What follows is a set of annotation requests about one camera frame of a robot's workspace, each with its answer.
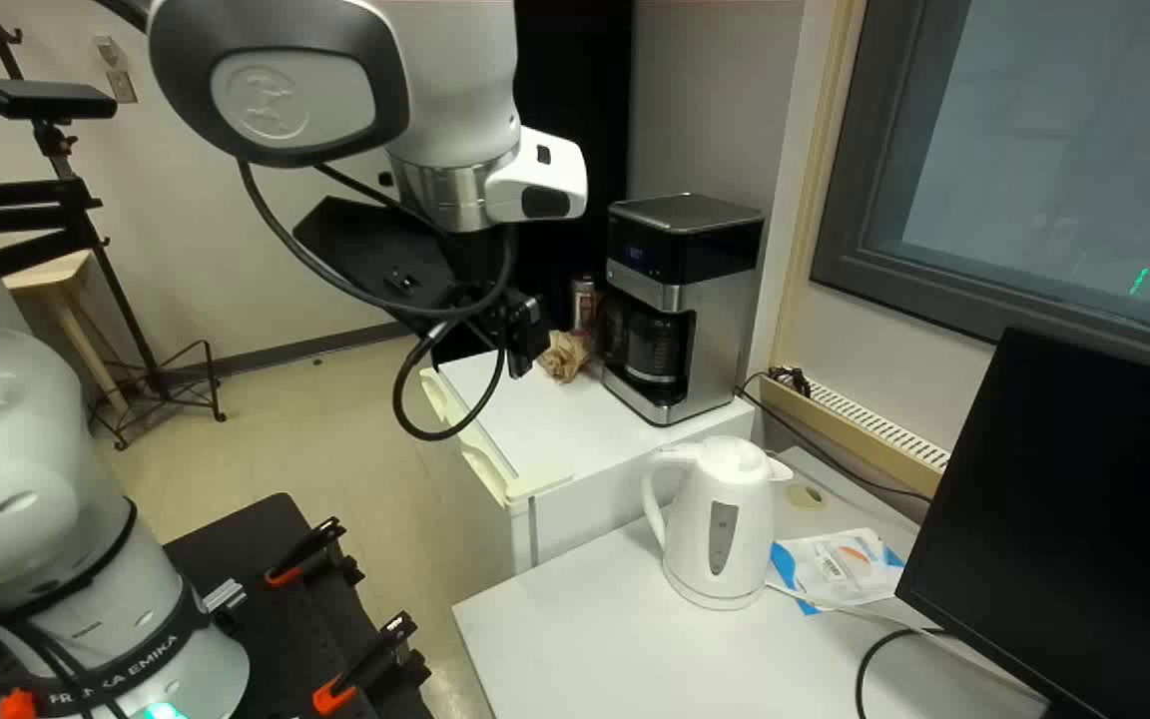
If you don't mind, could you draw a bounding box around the white mini fridge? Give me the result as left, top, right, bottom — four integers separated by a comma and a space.
438, 368, 753, 580

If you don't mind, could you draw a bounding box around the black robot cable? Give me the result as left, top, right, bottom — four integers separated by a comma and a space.
234, 156, 519, 444

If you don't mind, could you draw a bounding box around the blue white plastic packet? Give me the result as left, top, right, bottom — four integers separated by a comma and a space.
769, 529, 904, 616

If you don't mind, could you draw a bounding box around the black silver coffeemaker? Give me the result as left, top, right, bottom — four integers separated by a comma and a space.
604, 191, 763, 427

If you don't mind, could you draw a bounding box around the white electric kettle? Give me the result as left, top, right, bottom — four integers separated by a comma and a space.
639, 435, 796, 609

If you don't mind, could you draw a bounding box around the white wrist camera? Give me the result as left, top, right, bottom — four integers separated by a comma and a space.
482, 130, 588, 226

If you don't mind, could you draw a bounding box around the black camera tripod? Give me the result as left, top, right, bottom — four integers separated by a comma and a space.
0, 22, 222, 448

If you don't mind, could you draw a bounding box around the black stereo camera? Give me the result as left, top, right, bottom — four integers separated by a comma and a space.
0, 80, 114, 126

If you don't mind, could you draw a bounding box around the orange black clamp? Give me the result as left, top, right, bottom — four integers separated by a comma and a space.
262, 517, 345, 590
311, 613, 414, 719

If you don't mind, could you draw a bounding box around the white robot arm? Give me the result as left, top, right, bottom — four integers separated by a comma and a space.
0, 0, 588, 719

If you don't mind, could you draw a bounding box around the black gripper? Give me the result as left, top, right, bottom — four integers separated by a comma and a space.
499, 297, 547, 379

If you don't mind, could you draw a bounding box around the wooden stool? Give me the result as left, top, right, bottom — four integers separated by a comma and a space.
4, 252, 129, 415

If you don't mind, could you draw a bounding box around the crumpled brown paper bag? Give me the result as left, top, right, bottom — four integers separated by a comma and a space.
540, 333, 592, 384

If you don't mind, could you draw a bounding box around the black computer monitor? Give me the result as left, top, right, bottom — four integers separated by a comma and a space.
897, 333, 1150, 719

